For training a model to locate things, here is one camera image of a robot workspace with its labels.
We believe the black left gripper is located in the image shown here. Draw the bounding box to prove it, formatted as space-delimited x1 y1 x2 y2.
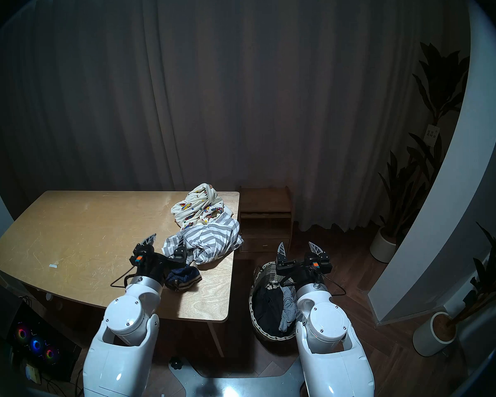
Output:
134 234 187 287

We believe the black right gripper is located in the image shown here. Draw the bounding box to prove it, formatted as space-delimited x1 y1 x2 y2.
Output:
276 242 333 286

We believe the dark blue small garment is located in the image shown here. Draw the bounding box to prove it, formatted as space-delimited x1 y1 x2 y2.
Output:
165 266 202 292

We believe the grey white striped garment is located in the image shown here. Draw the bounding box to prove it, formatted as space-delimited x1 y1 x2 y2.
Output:
162 212 244 265

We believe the cream bear-print garment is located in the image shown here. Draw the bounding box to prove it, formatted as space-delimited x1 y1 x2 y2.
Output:
171 183 234 229

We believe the woven laundry hamper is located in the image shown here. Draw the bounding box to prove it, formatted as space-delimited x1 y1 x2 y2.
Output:
249 262 310 342

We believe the brown wooden nightstand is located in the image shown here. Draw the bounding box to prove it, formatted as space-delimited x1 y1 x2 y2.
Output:
238 186 294 254

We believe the plain grey garment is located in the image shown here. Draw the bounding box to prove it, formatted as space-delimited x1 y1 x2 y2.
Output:
279 287 299 332

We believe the black garment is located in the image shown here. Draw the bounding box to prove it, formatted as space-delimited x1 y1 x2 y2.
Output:
253 287 284 332

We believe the light wooden table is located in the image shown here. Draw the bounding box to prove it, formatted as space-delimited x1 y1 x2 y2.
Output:
0 190 240 357

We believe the tall potted plant white pot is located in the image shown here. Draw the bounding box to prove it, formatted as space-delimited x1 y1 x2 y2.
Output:
370 43 471 263

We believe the leafy plant cylindrical white pot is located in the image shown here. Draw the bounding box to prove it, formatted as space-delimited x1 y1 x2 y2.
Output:
413 212 496 356

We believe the computer case with RGB fans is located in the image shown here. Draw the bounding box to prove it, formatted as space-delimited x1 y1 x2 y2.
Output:
6 297 81 382

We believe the grey pleated curtain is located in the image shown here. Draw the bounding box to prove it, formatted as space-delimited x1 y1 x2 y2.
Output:
0 0 472 232

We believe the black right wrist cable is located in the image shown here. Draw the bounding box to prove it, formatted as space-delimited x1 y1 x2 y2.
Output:
322 274 347 297

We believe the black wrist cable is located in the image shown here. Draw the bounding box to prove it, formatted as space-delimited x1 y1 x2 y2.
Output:
322 274 347 297
110 266 138 288

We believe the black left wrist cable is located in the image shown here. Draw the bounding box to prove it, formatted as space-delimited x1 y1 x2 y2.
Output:
110 266 138 288

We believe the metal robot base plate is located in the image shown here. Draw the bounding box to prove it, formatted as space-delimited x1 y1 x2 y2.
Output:
168 357 310 397

